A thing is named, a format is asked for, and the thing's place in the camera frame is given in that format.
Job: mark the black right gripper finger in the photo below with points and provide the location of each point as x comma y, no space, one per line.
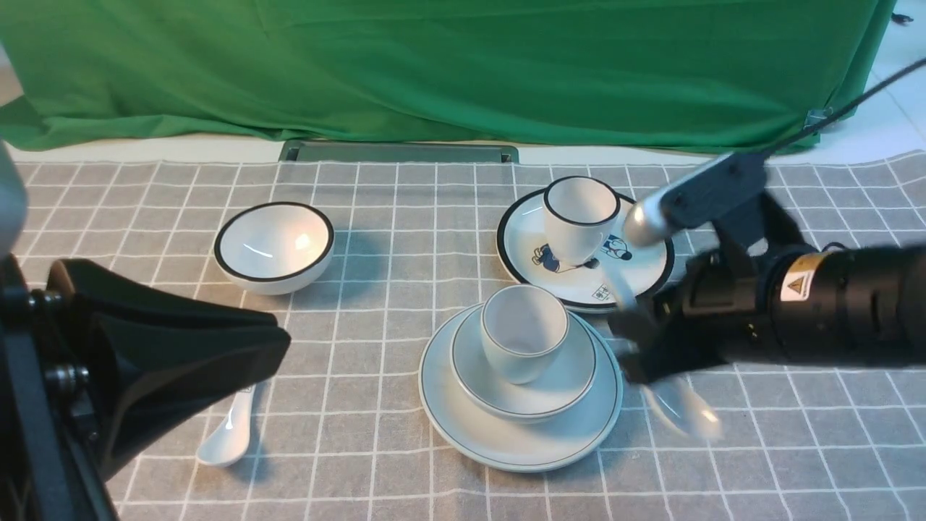
664,347

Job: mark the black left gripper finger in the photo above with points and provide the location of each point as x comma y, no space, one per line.
155,359

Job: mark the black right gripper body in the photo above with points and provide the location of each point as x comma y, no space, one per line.
715,314

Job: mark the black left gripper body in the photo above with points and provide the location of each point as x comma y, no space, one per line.
47,473

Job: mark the plain white ceramic spoon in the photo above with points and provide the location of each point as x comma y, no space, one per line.
672,399

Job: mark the pale blue cup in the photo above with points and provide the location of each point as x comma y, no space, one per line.
523,328

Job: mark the pale blue shallow bowl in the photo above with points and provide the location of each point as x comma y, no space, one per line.
559,387

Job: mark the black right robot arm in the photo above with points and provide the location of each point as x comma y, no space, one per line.
836,308

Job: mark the white spoon with characters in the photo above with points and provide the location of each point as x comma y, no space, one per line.
229,442

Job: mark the black-rimmed white bowl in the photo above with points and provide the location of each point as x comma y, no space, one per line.
275,248

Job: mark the black-rimmed white cup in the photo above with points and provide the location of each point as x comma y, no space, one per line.
580,212

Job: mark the black-rimmed cartoon plate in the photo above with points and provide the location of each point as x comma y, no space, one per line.
523,251

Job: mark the grey checked tablecloth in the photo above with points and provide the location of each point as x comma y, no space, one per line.
340,431

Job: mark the metal backdrop clip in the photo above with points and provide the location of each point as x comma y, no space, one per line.
818,119

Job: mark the pale blue large plate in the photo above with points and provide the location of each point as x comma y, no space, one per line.
507,444

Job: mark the green backdrop cloth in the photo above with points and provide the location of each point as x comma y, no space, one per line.
699,76

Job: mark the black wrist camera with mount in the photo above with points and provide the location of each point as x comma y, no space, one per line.
729,193

